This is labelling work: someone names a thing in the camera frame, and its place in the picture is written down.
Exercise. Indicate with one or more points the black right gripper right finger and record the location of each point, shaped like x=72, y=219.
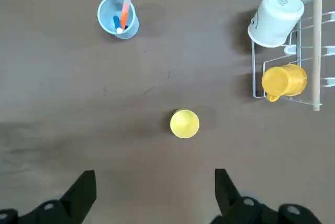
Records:
x=235, y=208

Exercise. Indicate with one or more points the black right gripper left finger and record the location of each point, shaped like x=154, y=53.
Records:
x=76, y=200

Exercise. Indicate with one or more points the yellow plastic cup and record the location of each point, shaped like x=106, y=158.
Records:
x=184, y=124

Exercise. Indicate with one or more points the yellow mug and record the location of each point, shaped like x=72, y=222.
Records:
x=284, y=81

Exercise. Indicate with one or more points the blue marker pen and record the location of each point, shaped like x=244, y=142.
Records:
x=116, y=22

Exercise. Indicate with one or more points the clear blue pen holder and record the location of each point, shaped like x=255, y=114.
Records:
x=107, y=12

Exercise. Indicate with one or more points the white mug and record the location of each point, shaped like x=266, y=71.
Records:
x=274, y=20

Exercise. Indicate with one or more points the orange marker pen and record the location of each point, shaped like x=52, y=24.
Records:
x=124, y=12

